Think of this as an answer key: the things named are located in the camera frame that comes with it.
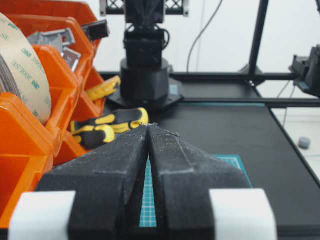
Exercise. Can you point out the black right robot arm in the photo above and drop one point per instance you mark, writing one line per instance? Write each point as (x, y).
(197, 196)

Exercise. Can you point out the beige double-sided tape roll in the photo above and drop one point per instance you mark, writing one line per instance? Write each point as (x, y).
(21, 71)

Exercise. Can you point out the yellow-black utility knife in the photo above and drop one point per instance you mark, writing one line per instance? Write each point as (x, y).
(105, 89)

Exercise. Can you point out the small grey cap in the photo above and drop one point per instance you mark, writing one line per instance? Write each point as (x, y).
(304, 143)

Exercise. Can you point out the orange plastic container rack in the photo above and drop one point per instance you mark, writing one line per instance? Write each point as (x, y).
(28, 148)

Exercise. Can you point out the black extrusion piece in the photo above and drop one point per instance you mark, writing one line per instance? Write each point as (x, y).
(96, 30)

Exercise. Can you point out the short yellow-black screwdriver handle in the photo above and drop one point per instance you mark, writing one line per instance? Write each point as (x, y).
(121, 120)

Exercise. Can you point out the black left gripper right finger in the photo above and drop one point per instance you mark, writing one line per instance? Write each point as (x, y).
(200, 197)

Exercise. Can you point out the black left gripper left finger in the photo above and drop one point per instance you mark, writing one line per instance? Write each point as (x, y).
(97, 196)

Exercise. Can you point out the green cutting mat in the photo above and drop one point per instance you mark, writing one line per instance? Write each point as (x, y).
(148, 210)

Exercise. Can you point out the long yellow-black screwdriver handle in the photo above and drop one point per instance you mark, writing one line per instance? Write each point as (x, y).
(91, 137)

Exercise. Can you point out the grey metal corner bracket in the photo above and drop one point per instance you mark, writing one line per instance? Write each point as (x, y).
(58, 38)
(71, 57)

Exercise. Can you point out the black aluminium frame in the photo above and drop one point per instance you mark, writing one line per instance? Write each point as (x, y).
(250, 75)

